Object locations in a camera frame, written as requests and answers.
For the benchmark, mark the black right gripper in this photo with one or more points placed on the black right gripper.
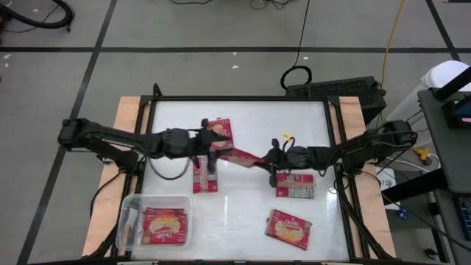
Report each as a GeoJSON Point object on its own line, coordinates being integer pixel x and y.
{"type": "Point", "coordinates": [285, 158]}

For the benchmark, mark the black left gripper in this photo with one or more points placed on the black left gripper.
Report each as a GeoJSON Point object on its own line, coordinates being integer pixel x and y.
{"type": "Point", "coordinates": [198, 143]}

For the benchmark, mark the red Orville popcorn bag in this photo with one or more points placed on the red Orville popcorn bag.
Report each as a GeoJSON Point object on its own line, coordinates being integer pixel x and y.
{"type": "Point", "coordinates": [296, 187]}
{"type": "Point", "coordinates": [205, 184]}
{"type": "Point", "coordinates": [165, 226]}
{"type": "Point", "coordinates": [289, 230]}
{"type": "Point", "coordinates": [222, 127]}
{"type": "Point", "coordinates": [243, 156]}

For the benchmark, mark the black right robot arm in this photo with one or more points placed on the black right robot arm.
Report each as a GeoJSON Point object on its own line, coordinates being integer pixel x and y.
{"type": "Point", "coordinates": [368, 145]}

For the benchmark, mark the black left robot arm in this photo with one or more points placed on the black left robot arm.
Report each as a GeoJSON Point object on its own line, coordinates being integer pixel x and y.
{"type": "Point", "coordinates": [121, 134]}

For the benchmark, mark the clear plastic bin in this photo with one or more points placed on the clear plastic bin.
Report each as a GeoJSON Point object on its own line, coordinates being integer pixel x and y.
{"type": "Point", "coordinates": [158, 200]}

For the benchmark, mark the light wooden base board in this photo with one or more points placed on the light wooden base board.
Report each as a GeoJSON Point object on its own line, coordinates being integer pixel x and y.
{"type": "Point", "coordinates": [127, 110]}

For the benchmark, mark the white paper label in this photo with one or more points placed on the white paper label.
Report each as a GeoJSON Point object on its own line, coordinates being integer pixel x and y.
{"type": "Point", "coordinates": [386, 180]}

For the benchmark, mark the blue tag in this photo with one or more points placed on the blue tag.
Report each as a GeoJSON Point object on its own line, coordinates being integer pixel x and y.
{"type": "Point", "coordinates": [403, 213]}

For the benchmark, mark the black desk support bar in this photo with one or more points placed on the black desk support bar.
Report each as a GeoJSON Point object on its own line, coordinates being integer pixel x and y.
{"type": "Point", "coordinates": [416, 186]}

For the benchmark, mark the yellow plug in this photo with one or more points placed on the yellow plug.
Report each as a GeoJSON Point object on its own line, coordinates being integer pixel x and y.
{"type": "Point", "coordinates": [422, 152]}

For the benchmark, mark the dark grey desk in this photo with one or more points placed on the dark grey desk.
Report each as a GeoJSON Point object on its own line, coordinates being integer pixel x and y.
{"type": "Point", "coordinates": [452, 158]}

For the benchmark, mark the white plastic drum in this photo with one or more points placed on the white plastic drum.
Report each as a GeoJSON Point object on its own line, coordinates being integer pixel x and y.
{"type": "Point", "coordinates": [441, 73]}

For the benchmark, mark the black screen with blue display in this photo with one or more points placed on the black screen with blue display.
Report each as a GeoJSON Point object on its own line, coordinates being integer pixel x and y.
{"type": "Point", "coordinates": [460, 114]}

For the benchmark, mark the black keyboard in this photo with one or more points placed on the black keyboard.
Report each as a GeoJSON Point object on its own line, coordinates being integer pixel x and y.
{"type": "Point", "coordinates": [466, 217]}

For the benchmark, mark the black aluminium table frame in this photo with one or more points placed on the black aluminium table frame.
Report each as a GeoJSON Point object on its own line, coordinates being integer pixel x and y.
{"type": "Point", "coordinates": [239, 98]}

